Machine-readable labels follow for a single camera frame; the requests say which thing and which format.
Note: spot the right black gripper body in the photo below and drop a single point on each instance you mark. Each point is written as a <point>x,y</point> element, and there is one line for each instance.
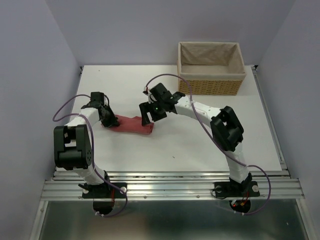
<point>158,112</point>

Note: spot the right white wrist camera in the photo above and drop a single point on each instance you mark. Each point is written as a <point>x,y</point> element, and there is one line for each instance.
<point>150,96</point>

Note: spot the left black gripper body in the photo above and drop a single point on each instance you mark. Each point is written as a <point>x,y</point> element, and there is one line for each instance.
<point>109,119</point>

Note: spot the aluminium mounting rail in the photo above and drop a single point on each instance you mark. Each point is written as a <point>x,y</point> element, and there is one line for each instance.
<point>170,186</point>

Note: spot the red t shirt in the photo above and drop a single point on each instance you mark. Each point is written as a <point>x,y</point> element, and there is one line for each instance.
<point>132,125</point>

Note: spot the wicker basket with liner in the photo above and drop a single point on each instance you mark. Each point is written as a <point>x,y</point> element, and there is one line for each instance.
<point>211,68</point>

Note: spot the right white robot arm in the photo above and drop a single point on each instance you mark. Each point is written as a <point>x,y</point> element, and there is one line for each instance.
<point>226,132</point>

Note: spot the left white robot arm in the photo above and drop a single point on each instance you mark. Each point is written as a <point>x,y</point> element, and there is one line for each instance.
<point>74,146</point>

